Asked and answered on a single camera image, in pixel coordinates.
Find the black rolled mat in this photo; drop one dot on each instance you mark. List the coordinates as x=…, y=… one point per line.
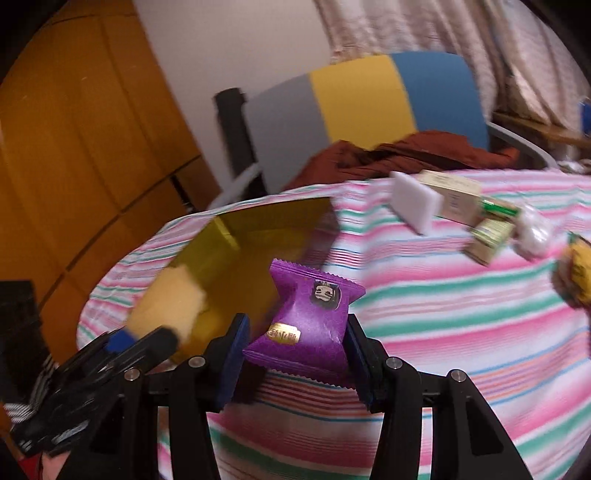
x=229, y=103

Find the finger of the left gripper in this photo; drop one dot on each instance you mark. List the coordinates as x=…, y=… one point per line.
x=148, y=351
x=114, y=342

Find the dark red jacket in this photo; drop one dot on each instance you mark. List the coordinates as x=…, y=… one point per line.
x=429, y=150

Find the yellow patterned snack bag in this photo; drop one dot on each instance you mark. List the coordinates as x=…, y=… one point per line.
x=573, y=269

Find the wooden wardrobe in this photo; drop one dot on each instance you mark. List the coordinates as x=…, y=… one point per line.
x=95, y=158

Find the wooden side desk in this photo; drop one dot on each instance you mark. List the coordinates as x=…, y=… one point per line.
x=549, y=134

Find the green cracker packet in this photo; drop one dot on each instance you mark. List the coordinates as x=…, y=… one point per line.
x=499, y=208

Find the grey yellow blue chair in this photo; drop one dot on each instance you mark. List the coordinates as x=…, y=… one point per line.
x=367, y=101

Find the striped pink green tablecloth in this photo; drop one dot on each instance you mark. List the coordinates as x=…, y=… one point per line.
x=524, y=345

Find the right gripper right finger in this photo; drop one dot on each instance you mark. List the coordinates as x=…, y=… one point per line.
x=468, y=439

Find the small green white box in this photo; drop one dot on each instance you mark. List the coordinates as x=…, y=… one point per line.
x=488, y=237

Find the cream cardboard box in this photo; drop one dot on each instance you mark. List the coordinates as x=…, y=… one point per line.
x=461, y=196

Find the white rectangular sponge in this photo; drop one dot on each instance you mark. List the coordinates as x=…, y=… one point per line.
x=415, y=203

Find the gold metal tin box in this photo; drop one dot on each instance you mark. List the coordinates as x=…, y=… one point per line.
x=230, y=259

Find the yellow sponge block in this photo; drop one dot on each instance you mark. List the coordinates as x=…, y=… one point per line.
x=173, y=300

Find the white plastic bag ball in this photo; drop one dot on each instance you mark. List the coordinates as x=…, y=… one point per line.
x=534, y=232

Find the purple snack packet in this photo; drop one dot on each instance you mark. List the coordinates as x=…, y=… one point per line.
x=306, y=333

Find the patterned beige curtain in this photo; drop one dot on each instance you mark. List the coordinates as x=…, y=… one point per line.
x=519, y=63

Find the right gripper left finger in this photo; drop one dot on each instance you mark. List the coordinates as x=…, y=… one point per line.
x=121, y=441

